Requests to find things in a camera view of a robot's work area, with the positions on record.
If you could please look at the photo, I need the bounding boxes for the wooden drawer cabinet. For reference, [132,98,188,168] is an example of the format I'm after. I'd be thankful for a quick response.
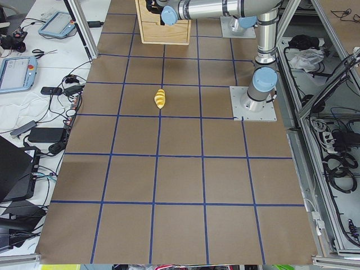
[135,0,191,46]

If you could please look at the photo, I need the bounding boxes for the bread roll toy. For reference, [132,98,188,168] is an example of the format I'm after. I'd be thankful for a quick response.
[154,89,166,110]

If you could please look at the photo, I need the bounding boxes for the black power adapter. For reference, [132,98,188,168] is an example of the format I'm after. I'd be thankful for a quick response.
[28,127,65,143]

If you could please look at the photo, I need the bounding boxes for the black scissors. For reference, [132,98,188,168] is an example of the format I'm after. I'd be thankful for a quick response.
[31,49,58,59]

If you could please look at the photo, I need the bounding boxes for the far teach pendant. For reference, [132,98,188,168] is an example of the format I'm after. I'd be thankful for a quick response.
[38,11,75,39]

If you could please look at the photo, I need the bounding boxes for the teach pendant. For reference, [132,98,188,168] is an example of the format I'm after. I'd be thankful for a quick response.
[38,11,75,39]
[1,56,38,93]

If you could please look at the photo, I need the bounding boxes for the near teach pendant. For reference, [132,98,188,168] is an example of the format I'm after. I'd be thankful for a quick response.
[1,56,38,93]

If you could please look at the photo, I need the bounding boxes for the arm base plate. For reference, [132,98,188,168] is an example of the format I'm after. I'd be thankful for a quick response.
[229,86,277,122]
[220,16,257,39]

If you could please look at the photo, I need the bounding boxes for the aluminium frame post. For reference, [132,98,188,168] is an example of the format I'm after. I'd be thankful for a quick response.
[64,0,98,61]

